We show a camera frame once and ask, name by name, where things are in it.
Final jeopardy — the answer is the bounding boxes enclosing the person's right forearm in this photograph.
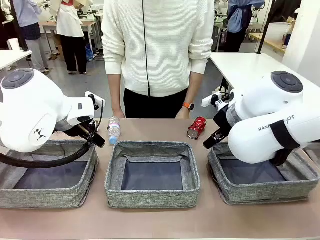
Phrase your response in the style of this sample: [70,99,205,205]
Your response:
[106,72,126,112]

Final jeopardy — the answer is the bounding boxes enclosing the black lanyard cable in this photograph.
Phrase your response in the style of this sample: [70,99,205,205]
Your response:
[142,0,152,99]

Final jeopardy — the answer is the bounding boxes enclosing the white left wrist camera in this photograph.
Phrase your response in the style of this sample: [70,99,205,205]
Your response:
[84,91,106,109]

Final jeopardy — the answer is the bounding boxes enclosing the person in white sweater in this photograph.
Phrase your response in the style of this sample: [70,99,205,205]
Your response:
[101,0,216,120]

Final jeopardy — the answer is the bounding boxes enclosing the black metal pole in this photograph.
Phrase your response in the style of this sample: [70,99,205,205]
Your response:
[256,0,277,55]
[8,0,29,52]

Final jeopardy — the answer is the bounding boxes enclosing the large white table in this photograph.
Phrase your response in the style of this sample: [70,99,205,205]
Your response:
[209,51,320,101]

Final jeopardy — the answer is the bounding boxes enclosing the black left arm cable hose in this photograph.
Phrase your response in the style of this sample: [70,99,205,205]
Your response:
[0,99,105,169]

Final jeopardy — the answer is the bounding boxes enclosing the bystander white top black trousers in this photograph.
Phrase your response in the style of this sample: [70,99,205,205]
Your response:
[49,0,89,75]

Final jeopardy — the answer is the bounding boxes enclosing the bystander blue shirt dark trousers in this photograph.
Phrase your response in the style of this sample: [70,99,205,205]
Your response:
[226,0,266,54]

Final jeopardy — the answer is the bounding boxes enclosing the light wooden shelf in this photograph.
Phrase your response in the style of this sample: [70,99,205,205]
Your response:
[249,31,287,54]

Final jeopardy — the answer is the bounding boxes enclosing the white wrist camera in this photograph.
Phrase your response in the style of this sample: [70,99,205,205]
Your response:
[84,91,106,109]
[201,91,222,108]

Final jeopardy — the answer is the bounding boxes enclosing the bystander blue shirt grey skirt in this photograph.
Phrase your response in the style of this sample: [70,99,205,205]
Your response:
[12,0,50,74]

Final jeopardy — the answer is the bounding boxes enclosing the grey fabric basket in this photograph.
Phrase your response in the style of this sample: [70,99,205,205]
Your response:
[0,139,99,210]
[104,140,201,209]
[207,142,320,206]

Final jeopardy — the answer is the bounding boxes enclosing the small white table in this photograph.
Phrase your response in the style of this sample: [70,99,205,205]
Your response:
[0,49,33,72]

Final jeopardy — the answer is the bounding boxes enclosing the blue plastic bag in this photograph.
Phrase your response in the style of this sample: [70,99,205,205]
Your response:
[85,44,95,62]

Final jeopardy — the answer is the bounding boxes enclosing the crushed red drink can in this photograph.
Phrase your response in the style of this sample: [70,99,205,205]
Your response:
[187,116,209,140]

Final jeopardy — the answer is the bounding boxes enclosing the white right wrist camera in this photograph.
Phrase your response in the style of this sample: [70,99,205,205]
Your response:
[201,91,222,108]

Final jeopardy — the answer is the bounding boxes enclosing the person's left forearm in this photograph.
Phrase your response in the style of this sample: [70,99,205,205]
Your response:
[183,70,205,106]

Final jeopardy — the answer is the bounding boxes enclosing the person's left hand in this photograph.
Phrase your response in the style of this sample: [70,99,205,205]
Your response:
[175,107,192,120]

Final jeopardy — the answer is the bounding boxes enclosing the person's right hand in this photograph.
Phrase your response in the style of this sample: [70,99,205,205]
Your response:
[111,108,126,119]

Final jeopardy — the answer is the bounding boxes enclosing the clear plastic bottle blue cap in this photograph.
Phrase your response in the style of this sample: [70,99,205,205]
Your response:
[107,116,122,146]

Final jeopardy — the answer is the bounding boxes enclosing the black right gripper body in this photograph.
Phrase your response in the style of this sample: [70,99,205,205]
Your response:
[212,104,235,138]

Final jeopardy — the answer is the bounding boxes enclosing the white paper roll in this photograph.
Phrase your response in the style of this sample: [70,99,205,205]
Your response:
[7,38,21,52]

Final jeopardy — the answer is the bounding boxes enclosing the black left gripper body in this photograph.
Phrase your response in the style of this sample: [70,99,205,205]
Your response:
[73,119,101,141]

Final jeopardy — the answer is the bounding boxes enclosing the wooden workbench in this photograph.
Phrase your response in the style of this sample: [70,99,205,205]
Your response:
[39,20,97,61]

